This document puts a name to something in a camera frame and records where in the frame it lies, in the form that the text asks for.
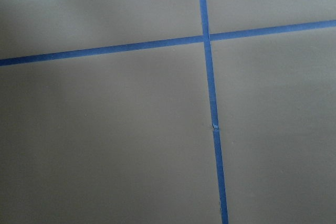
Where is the brown paper table cover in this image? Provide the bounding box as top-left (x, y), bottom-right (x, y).
top-left (1, 0), bottom-right (335, 223)

